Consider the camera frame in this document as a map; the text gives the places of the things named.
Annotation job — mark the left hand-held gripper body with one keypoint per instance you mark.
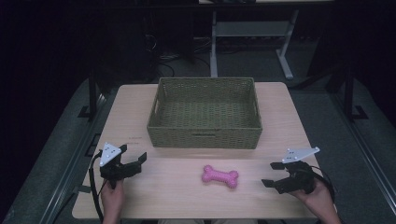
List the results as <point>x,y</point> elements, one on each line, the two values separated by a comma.
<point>110,168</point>

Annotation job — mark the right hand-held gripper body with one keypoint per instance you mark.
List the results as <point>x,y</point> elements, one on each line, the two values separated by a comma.
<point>300,175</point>

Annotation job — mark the pink bone dog toy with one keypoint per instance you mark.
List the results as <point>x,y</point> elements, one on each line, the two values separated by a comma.
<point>219,176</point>

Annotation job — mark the green woven basket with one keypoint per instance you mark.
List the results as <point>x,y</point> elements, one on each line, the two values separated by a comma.
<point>204,116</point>

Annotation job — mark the person's right hand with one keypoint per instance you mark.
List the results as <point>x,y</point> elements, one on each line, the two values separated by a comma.
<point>319,199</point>

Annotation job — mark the person's left hand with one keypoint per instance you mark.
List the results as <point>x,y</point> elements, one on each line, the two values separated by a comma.
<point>112,199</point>

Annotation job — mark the black metal stand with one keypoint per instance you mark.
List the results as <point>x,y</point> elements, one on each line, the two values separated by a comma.
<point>92,96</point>
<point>349,93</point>

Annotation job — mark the grey metal rail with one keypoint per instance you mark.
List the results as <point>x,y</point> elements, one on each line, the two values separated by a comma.
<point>367,155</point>
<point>73,161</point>

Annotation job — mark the grey metal table frame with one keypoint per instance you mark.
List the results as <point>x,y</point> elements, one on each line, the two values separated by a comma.
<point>252,28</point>

